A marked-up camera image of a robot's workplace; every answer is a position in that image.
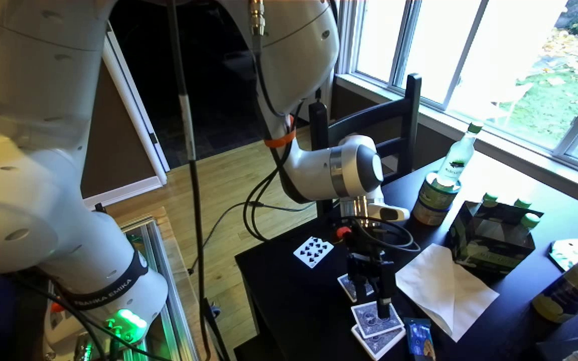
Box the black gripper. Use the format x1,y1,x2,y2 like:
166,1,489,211
343,246,399,321

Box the blue-backed card lower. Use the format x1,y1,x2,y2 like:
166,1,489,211
350,323,409,361

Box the blue card box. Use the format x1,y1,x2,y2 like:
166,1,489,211
405,316,438,361

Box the face-up white playing card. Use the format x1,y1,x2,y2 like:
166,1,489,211
291,230,337,271

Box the beige paper napkin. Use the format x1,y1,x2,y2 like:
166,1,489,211
394,241,502,344

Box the green labelled tin can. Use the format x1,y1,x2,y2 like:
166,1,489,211
412,171,462,228

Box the dark cardboard bottle carrier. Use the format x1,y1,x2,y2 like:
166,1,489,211
444,198,544,283

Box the clear bottle with green cap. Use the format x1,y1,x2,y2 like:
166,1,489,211
438,121,483,188

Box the black wooden ladderback chair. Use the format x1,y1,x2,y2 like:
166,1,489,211
307,71,424,202

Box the yellow labelled jar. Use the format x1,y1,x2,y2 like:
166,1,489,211
532,259,578,324

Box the wooden framed glass stand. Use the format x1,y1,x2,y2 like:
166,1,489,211
119,216,201,361

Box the green lit base light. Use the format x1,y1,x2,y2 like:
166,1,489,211
105,308,150,348

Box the white open door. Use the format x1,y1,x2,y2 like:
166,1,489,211
96,21,171,187

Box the black robot arm cables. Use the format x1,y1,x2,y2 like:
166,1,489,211
241,0,424,257

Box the black floor power cable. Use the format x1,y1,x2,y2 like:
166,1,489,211
186,196,320,276

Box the orange cable strap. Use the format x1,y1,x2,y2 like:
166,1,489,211
263,128,300,150

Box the white window frame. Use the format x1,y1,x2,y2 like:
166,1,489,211
335,0,578,216

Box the grey sleeved hanging cable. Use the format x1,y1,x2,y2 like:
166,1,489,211
166,0,214,361

